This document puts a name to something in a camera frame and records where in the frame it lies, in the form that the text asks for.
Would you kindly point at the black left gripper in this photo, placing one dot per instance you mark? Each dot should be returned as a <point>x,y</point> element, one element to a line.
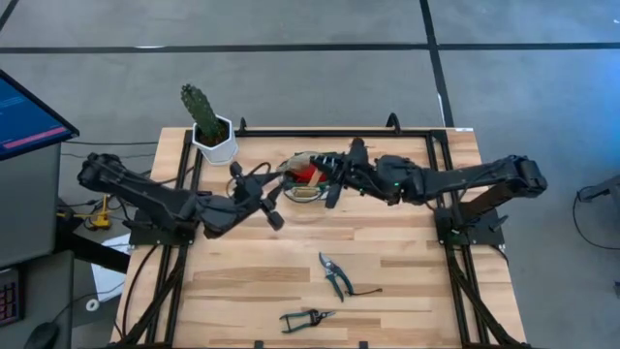
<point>252,194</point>

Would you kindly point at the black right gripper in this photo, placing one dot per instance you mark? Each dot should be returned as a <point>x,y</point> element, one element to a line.
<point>361,172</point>

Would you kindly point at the red black gardening glove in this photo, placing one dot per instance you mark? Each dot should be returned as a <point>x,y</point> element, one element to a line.
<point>307,174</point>

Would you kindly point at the cream green-trimmed gardening bag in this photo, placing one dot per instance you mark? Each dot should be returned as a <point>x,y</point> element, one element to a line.
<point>302,193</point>

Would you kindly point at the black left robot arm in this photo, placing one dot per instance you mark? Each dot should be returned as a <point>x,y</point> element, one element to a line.
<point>145,199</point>

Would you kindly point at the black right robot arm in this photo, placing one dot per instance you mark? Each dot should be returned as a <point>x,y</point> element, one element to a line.
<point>460,177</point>

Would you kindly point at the white hexagonal planter pot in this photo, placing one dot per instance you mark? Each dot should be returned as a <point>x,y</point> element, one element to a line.
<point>220,154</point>

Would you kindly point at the green cactus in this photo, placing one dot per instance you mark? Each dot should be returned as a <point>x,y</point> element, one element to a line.
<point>201,111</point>

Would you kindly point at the yellow clamp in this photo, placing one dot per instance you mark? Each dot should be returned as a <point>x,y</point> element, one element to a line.
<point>102,220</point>

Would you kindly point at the white paper sheet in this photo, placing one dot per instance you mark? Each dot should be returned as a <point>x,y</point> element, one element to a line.
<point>109,281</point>

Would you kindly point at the grey desk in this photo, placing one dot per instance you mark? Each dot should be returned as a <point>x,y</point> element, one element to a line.
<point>29,203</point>

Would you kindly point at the monitor with blue screen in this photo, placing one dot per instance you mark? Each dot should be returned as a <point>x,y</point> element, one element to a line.
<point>24,116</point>

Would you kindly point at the black computer mouse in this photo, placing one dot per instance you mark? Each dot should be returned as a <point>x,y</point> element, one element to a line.
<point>42,335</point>

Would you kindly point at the grey stand foot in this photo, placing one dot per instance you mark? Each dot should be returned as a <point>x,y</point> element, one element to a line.
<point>600,189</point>

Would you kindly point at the black keyboard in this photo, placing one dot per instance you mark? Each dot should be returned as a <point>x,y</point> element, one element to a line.
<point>9,295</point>

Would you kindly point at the black aluminium table frame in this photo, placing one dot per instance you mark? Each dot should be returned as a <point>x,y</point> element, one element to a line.
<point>339,133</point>

